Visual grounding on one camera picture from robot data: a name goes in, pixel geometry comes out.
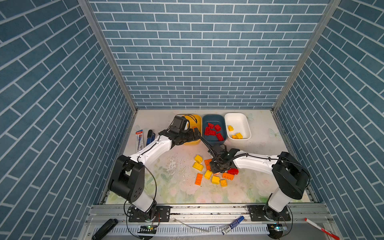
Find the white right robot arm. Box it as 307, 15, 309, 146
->
208, 145, 311, 221

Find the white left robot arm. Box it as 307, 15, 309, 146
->
108, 116, 201, 221

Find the red brick cluster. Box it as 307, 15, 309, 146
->
227, 169, 239, 175

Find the orange two by four brick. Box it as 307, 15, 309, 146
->
222, 173, 235, 181

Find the yellow small cube brick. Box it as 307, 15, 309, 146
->
204, 170, 213, 180

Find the yellow plastic bin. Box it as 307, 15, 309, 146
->
180, 114, 203, 146

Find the small yellow-orange square brick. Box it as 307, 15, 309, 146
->
220, 180, 228, 188

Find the yellow curved brick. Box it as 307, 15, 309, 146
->
193, 162, 204, 172

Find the blue stapler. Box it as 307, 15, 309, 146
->
146, 130, 156, 146

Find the orange brick lying apart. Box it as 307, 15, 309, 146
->
195, 173, 203, 186

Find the white plastic bin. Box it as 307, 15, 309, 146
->
224, 113, 252, 142

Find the teal plastic bin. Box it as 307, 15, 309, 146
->
202, 114, 227, 145

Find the marker pen package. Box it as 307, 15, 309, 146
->
135, 130, 144, 152

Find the blue marker pen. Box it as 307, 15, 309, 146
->
222, 216, 245, 235

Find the black stapler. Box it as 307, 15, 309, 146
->
92, 219, 119, 240

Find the red white marker pen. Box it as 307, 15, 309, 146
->
305, 218, 340, 240

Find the aluminium front rail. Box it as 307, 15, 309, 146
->
80, 203, 342, 240

